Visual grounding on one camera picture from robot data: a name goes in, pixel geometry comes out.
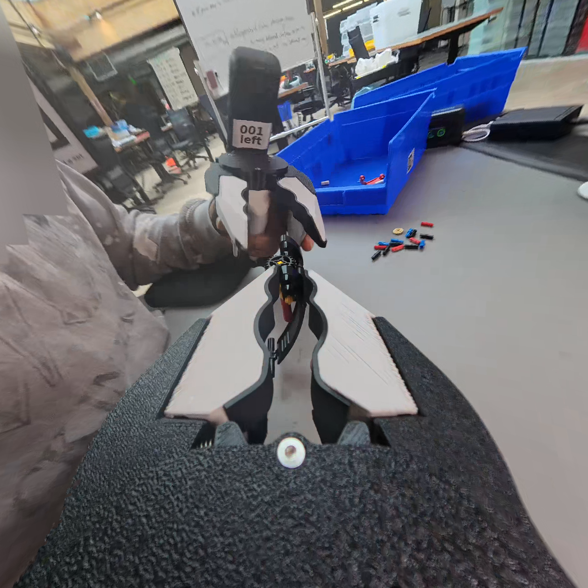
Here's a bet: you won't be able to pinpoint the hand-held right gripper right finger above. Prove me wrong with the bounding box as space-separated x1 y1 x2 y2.
305 269 420 445

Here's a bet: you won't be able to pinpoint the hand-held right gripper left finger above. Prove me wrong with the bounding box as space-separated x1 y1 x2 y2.
164 266 277 445

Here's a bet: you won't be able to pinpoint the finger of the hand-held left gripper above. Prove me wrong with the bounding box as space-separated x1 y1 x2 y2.
277 177 329 250
214 176 252 256

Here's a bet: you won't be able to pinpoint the black curved toy roof assembly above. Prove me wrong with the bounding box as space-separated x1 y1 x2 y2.
264 234 308 376

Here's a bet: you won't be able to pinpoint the grey desk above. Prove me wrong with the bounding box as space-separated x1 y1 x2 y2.
133 138 588 588

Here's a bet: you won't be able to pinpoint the background wooden office desk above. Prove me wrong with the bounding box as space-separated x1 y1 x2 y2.
327 7 504 70

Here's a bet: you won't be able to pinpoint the person's left hand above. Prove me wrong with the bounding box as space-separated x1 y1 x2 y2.
247 189 318 262

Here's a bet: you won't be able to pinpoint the black office chair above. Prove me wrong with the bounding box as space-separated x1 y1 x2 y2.
167 106 211 170

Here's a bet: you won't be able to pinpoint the blue plastic parts bin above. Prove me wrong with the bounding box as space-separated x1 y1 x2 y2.
276 89 438 217
351 46 529 126

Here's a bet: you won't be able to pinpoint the pile of small connector pins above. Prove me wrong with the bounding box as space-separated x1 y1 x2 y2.
371 221 435 262

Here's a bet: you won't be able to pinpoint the stack of clear plastic boxes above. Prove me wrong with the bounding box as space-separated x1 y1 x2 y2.
339 8 374 47

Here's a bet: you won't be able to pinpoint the crumpled white plastic bags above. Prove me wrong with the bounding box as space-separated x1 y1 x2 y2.
354 48 400 77

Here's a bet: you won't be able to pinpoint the person's grey patterned sweatshirt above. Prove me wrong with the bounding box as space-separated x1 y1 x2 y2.
0 161 172 588

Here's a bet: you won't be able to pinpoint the white storage box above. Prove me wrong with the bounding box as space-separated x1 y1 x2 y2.
369 0 424 50

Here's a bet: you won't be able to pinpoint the black device with green lights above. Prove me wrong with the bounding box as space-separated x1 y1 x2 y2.
426 105 466 149

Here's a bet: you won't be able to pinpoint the black power adapter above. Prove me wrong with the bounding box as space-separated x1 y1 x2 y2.
489 104 585 143

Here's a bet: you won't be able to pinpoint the white cable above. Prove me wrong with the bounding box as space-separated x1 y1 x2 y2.
461 121 495 143

